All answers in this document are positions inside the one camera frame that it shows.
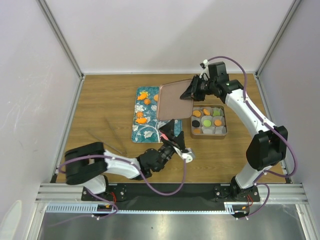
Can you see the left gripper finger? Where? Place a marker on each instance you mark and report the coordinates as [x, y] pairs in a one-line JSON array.
[[180, 141], [168, 130]]

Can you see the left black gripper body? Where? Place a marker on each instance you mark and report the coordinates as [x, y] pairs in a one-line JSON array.
[[166, 150]]

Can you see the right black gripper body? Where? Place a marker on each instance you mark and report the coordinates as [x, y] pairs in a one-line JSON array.
[[205, 88]]

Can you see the orange sandwich cookie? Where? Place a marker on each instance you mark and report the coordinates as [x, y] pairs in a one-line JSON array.
[[207, 112], [197, 113]]

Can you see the black sandwich cookie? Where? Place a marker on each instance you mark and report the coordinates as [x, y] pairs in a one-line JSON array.
[[195, 123]]

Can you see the green sandwich cookie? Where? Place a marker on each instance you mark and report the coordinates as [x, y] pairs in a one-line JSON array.
[[207, 123], [216, 113]]

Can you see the metal tongs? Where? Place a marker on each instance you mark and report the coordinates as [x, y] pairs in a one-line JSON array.
[[108, 136]]

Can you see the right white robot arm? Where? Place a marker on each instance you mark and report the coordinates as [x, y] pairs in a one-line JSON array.
[[267, 147]]

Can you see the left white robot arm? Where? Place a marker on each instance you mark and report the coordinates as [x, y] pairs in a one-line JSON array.
[[85, 163]]

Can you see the pink sandwich cookie lower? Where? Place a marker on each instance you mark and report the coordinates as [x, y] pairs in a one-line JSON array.
[[163, 136]]

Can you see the teal floral serving tray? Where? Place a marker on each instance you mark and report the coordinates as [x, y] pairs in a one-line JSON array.
[[148, 132]]

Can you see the orange fish cookie lower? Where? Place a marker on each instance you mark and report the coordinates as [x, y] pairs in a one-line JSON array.
[[141, 120]]

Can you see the orange fish cookie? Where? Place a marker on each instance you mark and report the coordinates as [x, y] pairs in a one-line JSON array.
[[141, 120], [142, 96]]

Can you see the orange flower cookie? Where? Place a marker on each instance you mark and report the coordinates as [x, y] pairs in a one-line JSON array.
[[139, 114]]

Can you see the orange swirl cookie top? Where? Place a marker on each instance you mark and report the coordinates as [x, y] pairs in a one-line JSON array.
[[147, 101]]

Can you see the orange fish cookie top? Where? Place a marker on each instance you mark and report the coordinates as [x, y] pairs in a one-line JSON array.
[[142, 96]]

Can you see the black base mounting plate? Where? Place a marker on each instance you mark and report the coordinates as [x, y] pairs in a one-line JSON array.
[[192, 197]]

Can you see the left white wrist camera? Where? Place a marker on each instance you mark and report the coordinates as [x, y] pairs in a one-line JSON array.
[[187, 154]]

